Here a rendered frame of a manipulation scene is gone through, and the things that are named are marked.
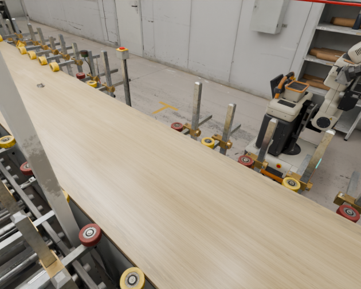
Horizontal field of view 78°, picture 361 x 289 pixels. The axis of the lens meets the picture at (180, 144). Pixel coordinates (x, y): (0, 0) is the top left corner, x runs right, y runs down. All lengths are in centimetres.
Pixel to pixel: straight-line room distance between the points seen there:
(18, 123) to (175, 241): 64
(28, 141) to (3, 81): 18
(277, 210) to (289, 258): 21
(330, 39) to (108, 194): 341
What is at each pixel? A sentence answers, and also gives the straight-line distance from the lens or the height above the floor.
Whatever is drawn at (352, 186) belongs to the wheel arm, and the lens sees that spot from 150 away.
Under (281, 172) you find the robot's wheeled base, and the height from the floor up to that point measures 18.
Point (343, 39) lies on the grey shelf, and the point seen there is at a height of 109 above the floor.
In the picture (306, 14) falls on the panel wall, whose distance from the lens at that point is 385.
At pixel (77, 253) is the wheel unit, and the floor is 86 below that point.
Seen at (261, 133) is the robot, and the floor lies 48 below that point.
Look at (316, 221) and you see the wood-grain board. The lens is 114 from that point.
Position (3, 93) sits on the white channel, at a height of 146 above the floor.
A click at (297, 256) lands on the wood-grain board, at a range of 100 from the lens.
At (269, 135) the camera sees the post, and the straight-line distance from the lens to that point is 129.
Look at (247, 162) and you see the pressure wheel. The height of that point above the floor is 91.
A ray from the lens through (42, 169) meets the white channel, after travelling 83.
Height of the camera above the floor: 171
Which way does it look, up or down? 38 degrees down
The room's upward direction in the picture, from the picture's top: 3 degrees clockwise
